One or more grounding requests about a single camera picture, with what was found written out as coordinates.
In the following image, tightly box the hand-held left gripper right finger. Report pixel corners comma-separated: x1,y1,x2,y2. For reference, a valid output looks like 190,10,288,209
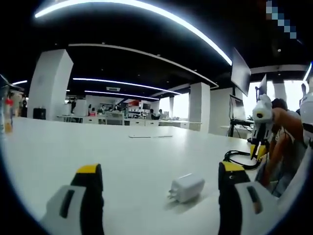
218,161,282,235

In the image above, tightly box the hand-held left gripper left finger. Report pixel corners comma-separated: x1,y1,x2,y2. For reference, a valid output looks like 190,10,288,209
40,163,105,235

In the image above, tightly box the black Type-C cable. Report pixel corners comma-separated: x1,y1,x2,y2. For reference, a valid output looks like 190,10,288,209
224,149,260,171

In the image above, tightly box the white charger adapter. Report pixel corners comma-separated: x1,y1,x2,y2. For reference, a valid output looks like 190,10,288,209
167,173,205,203

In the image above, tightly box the white desk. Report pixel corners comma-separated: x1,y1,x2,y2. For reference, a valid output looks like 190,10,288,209
2,117,269,235

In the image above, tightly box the small dark monitor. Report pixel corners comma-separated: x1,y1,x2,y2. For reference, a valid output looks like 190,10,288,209
258,74,268,95

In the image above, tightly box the lit monitor screen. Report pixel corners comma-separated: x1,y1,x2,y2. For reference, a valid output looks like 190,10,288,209
229,94,246,120

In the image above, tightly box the black monitor stand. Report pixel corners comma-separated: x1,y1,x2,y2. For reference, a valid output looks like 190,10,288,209
227,119,255,138

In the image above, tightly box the large dark monitor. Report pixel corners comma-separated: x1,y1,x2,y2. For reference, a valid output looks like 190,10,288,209
231,47,252,96

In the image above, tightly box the narrow white pillar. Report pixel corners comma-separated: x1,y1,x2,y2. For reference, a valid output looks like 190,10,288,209
188,82,211,133

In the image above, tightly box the thin flat white strip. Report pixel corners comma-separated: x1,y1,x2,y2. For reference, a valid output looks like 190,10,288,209
129,134,174,139

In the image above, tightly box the black box cabinet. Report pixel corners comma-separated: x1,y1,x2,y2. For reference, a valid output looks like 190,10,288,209
33,107,46,120

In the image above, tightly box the row of white office desks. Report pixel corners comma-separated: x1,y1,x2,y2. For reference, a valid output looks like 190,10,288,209
56,115,202,130

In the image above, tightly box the tall clear bottle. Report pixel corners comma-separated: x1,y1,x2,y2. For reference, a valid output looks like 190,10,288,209
3,92,14,134

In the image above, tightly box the straight ceiling light strip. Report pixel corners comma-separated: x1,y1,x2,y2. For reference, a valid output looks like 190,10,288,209
72,77,181,95
84,90,159,100

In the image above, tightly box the wide white pillar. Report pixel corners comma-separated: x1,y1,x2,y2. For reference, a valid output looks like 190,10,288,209
26,48,74,120

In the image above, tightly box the long curved ceiling light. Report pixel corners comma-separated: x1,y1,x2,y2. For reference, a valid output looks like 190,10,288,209
34,0,232,66

